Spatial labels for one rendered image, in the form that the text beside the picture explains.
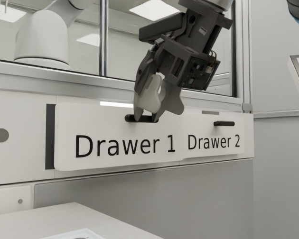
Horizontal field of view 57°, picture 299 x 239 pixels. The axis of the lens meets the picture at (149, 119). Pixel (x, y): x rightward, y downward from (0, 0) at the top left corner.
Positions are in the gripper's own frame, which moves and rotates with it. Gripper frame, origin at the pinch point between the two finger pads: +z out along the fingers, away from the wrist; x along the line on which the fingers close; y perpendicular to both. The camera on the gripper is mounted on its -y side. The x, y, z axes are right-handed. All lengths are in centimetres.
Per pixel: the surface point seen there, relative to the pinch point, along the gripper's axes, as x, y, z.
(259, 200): 174, -26, 86
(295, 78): 80, -14, -11
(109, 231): -13.5, 16.6, 7.4
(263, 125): 173, -55, 36
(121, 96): 0.9, -9.5, 1.9
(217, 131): 32.1, -4.1, 6.9
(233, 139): 40.0, -2.9, 8.7
